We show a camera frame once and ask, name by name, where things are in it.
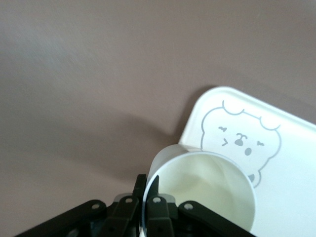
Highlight white plastic cup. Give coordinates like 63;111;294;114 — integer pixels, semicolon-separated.
141;144;258;233

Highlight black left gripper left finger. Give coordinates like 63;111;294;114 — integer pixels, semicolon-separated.
14;174;147;237

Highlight white tray with bear print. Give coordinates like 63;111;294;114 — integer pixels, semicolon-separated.
177;85;316;237

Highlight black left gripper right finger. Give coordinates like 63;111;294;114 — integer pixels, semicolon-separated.
145;175;258;237

